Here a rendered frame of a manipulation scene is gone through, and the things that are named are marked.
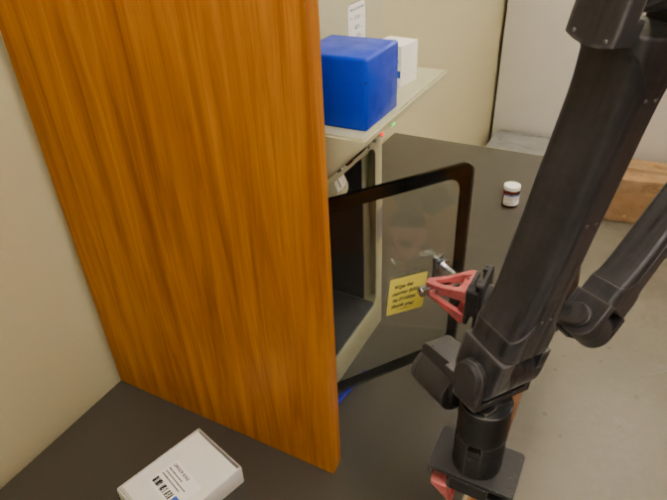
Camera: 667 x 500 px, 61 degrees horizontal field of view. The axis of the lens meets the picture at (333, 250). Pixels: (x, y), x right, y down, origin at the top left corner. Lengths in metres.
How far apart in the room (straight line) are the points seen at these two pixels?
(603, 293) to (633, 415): 1.69
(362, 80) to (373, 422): 0.64
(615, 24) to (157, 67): 0.51
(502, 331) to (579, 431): 1.87
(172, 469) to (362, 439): 0.33
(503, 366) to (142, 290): 0.63
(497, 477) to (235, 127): 0.51
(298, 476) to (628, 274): 0.61
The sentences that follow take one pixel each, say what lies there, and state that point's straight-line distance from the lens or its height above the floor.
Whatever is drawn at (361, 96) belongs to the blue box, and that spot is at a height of 1.55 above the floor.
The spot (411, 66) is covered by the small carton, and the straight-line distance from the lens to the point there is 0.91.
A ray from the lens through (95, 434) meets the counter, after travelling 1.18.
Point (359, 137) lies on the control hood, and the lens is 0.71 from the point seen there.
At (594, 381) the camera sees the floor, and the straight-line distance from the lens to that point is 2.63.
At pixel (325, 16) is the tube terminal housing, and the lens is 0.83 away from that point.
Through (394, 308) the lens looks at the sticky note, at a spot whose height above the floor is 1.14.
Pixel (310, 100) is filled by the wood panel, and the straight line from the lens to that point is 0.62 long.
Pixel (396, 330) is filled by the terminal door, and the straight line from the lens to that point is 1.04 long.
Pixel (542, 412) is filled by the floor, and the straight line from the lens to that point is 2.45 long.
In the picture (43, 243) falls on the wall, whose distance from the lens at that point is 1.07.
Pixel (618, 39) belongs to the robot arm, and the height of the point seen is 1.69.
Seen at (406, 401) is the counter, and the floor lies 0.94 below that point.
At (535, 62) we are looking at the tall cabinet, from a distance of 3.88.
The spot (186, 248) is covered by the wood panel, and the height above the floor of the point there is 1.33.
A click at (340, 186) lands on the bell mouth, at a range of 0.98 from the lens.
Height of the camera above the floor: 1.78
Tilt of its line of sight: 33 degrees down
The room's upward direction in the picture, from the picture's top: 3 degrees counter-clockwise
